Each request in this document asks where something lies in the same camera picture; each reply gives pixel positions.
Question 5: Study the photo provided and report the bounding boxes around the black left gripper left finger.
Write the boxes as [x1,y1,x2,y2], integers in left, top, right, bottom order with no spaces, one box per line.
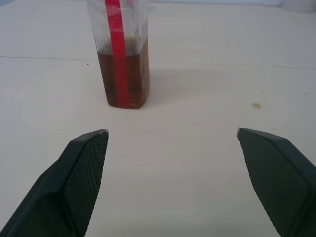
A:
[0,129,110,237]

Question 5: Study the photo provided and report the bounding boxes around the clear bottle with red stripe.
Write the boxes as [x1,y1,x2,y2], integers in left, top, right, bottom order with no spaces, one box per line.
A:
[86,0,151,110]

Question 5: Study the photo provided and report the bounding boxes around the white round object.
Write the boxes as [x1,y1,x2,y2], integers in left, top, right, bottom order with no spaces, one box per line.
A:
[280,0,316,13]

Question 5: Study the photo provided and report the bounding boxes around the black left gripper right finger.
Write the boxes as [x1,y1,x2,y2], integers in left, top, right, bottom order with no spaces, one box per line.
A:
[236,127,316,237]

